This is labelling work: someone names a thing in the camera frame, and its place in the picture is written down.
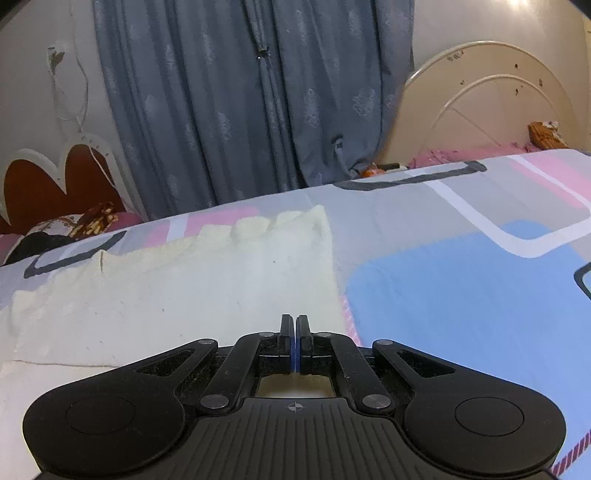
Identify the red and white headboard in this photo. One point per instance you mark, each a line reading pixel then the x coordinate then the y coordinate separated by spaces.
pixel 27 184

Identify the pastel patterned bedsheet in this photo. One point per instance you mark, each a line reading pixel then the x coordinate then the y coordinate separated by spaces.
pixel 438 258

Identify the orange patterned cloth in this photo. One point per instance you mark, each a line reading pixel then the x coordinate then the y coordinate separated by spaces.
pixel 547 134

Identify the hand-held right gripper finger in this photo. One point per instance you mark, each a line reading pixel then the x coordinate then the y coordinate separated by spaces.
pixel 298 355
pixel 292 355

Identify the small black item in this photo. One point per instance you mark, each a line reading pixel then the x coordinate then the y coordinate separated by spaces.
pixel 392 165

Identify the cream knitted garment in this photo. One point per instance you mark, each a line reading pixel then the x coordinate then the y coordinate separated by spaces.
pixel 184 286

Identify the patterned pillow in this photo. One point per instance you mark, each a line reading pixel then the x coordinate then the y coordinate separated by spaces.
pixel 51 235

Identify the cream arched headboard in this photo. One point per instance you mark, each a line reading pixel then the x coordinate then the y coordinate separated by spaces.
pixel 485 101

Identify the pink bedsheet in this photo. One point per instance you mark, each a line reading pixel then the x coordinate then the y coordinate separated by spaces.
pixel 461 154

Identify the grey-blue curtain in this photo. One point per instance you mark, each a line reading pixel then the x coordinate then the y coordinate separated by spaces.
pixel 221 101

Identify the small orange item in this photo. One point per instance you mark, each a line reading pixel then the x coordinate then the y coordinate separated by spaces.
pixel 371 172

